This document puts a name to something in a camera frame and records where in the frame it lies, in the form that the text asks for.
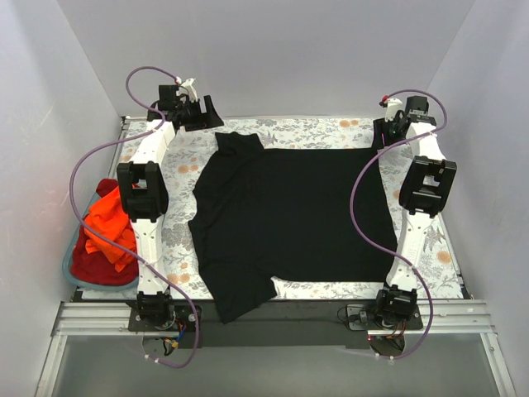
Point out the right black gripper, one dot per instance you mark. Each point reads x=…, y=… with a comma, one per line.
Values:
x=383, y=131

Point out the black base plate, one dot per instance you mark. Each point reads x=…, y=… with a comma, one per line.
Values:
x=175, y=333

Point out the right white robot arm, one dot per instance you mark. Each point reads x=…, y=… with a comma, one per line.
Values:
x=423, y=195

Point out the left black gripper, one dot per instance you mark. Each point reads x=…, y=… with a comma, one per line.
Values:
x=202, y=114

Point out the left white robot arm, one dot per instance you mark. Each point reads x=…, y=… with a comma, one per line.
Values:
x=145, y=198

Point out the teal plastic basket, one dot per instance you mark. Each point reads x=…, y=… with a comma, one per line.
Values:
x=67, y=263

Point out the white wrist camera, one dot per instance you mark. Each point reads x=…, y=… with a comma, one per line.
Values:
x=392, y=106
x=187, y=86

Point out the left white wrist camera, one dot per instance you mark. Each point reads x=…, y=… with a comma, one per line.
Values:
x=187, y=86

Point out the orange t shirt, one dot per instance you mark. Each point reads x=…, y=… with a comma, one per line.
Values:
x=107, y=218

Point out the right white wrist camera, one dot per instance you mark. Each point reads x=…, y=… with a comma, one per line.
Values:
x=392, y=106

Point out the aluminium rail frame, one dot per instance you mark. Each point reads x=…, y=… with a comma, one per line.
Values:
x=457, y=353

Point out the dark red t shirt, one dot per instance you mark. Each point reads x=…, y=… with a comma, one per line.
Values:
x=94, y=268

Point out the black t shirt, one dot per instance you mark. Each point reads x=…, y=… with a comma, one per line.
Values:
x=316, y=215

